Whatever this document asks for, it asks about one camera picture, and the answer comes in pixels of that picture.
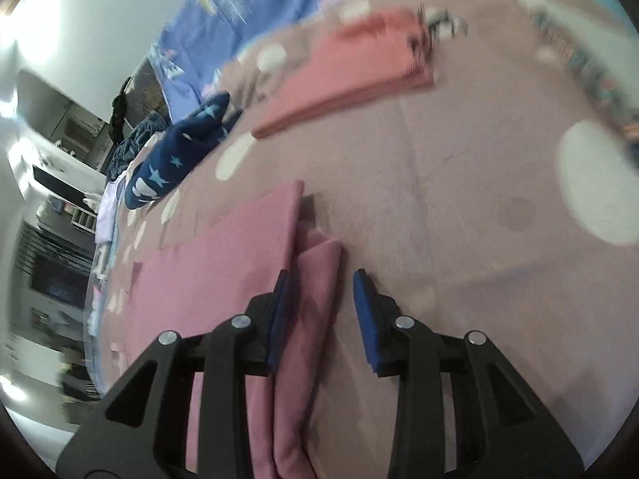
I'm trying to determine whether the pink long-sleeve shirt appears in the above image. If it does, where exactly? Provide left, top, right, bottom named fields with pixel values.
left=115, top=180, right=346, bottom=479

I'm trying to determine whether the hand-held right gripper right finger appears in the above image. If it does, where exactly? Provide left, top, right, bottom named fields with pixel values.
left=352, top=269, right=585, bottom=479

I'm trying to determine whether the white and grey folded garment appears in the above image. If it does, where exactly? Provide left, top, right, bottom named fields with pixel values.
left=529, top=0, right=639, bottom=138

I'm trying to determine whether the coral folded garment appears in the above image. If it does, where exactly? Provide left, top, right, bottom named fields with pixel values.
left=251, top=6, right=436, bottom=139

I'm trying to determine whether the dark blue fuzzy blanket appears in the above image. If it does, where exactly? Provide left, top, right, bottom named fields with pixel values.
left=106, top=111, right=169, bottom=183

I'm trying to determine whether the black cloth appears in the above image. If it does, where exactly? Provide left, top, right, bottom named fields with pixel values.
left=109, top=76, right=135, bottom=146

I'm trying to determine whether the navy star-print folded garment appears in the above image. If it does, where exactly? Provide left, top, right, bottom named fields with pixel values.
left=122, top=91, right=245, bottom=210

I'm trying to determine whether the lavender folded cloth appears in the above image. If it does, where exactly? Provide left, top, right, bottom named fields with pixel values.
left=94, top=180, right=137, bottom=246

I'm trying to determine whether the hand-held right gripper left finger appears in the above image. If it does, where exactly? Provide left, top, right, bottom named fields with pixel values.
left=55, top=269, right=290, bottom=479

